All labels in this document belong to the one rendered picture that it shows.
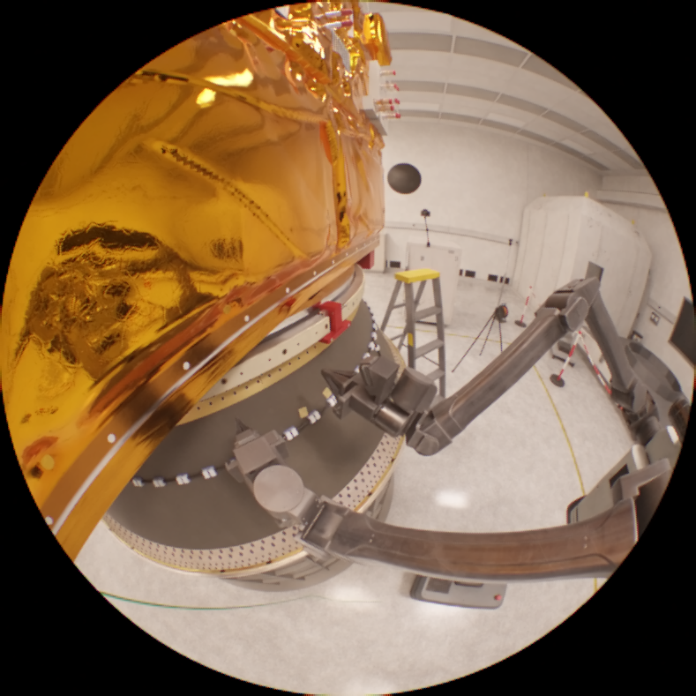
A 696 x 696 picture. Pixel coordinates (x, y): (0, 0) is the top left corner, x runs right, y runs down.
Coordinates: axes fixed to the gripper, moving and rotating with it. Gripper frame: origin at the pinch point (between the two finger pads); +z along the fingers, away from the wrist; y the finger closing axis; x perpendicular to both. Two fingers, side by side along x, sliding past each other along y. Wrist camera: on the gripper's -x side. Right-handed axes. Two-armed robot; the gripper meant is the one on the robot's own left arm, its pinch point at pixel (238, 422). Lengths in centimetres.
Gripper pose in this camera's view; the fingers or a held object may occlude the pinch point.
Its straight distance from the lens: 44.2
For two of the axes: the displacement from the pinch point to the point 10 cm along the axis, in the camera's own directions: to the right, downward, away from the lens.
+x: -0.9, 7.5, 6.5
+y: -7.8, 3.6, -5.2
